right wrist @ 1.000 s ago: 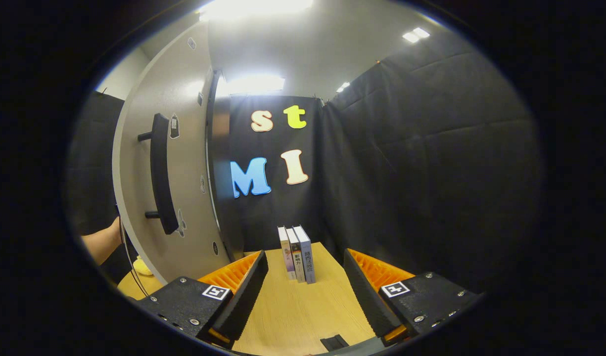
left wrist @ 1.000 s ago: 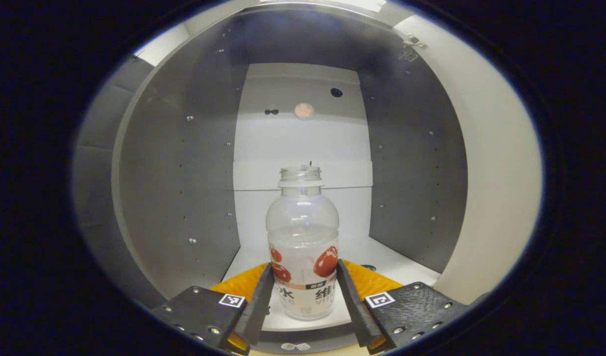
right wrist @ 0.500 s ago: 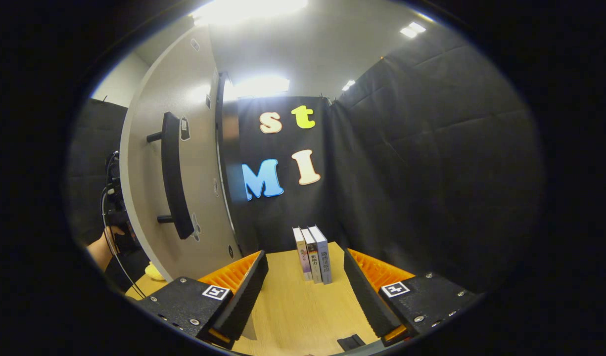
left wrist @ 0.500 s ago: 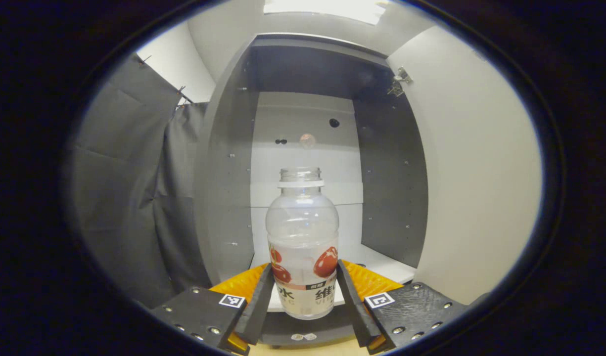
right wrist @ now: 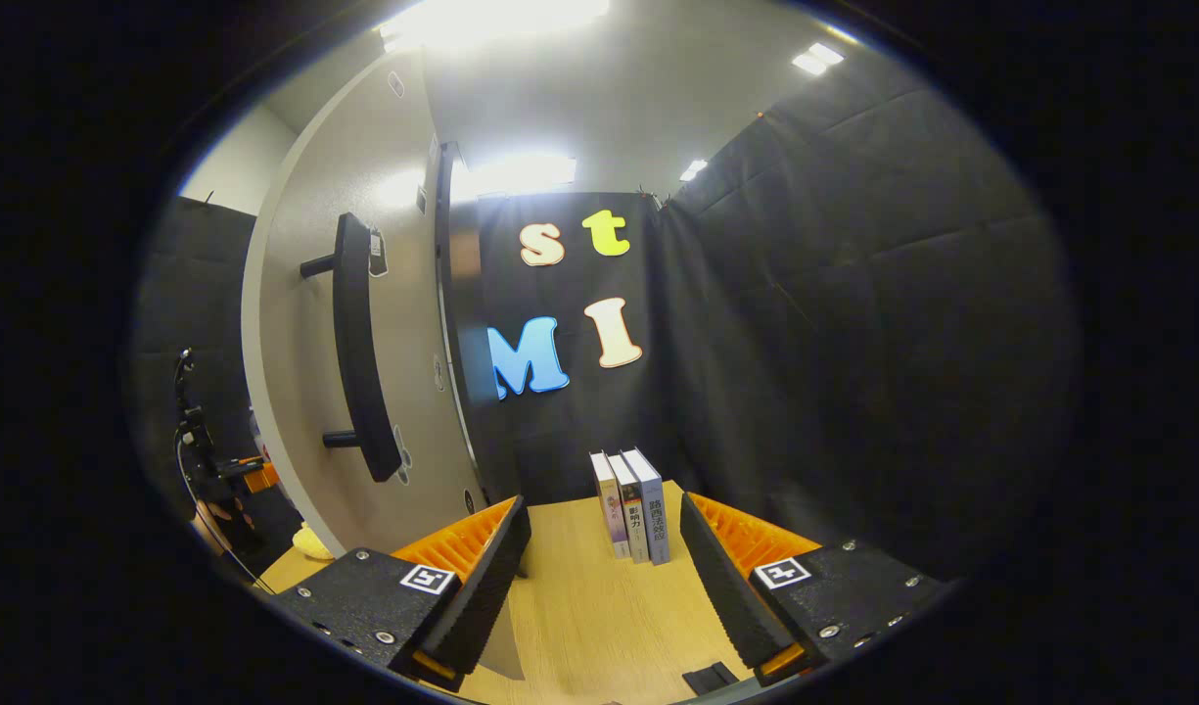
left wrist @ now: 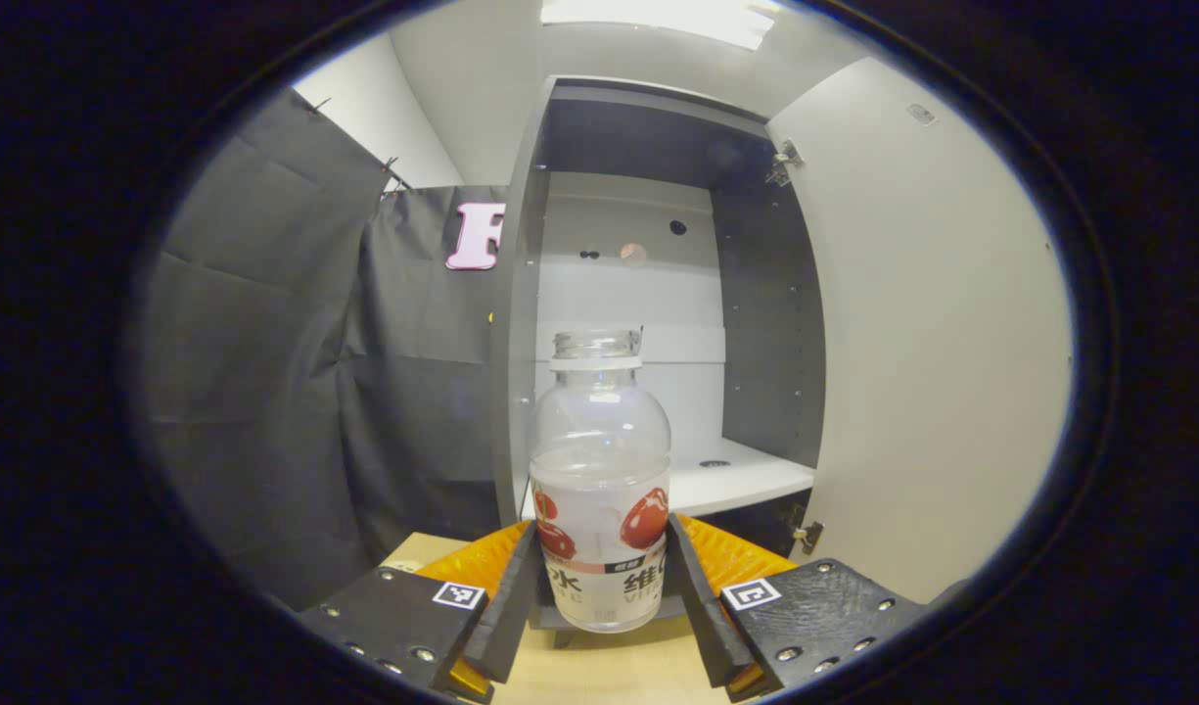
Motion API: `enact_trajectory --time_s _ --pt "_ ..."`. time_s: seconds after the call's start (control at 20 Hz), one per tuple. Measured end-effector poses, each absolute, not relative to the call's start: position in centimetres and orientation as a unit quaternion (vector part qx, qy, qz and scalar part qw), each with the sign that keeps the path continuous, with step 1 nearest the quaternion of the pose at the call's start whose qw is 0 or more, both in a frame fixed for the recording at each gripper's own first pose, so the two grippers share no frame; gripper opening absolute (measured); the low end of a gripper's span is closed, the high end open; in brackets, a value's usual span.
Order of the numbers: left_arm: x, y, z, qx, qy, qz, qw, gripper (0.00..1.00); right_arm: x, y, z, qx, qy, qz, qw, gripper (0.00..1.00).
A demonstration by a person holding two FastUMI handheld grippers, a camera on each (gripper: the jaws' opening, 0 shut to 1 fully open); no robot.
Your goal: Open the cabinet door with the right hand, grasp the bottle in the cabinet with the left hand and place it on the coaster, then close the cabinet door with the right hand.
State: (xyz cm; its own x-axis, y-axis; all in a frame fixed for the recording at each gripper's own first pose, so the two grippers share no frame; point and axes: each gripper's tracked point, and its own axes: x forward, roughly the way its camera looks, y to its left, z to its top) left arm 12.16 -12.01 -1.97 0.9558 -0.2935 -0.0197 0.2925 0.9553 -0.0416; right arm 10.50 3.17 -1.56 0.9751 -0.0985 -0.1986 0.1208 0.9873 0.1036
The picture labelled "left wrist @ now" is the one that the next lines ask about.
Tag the black backdrop cloth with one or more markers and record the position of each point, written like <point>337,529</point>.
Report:
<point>266,392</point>

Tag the grey cabinet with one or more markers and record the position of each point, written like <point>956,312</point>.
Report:
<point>765,343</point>

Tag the metal cabinet door hinge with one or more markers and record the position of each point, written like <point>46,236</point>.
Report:
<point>807,534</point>
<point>783,162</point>

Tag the clear plastic bottle red label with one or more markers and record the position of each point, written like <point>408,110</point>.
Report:
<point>599,441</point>

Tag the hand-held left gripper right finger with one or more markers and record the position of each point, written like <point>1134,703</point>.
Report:
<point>702,627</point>

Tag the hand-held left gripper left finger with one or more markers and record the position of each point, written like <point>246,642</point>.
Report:
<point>516,617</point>

